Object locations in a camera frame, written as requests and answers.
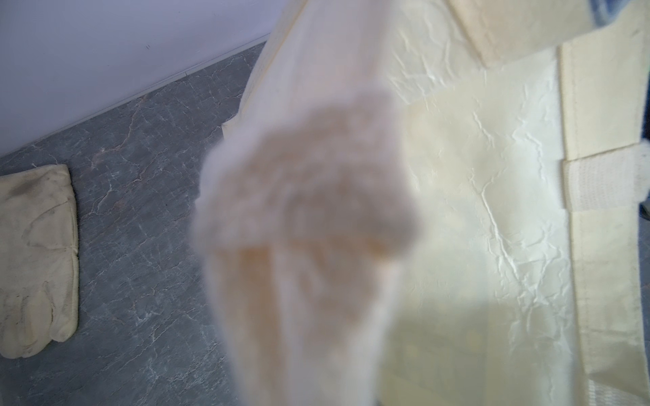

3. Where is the cream starry night tote bag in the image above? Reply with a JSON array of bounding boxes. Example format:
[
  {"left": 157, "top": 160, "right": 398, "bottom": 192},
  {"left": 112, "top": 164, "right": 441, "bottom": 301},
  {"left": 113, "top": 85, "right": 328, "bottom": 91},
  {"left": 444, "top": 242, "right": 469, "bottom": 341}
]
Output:
[{"left": 191, "top": 1, "right": 649, "bottom": 405}]

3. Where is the beige work glove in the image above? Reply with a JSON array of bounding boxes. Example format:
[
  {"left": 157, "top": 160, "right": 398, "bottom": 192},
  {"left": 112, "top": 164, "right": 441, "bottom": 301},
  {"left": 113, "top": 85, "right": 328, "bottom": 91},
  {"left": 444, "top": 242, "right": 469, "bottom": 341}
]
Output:
[{"left": 1, "top": 165, "right": 79, "bottom": 359}]

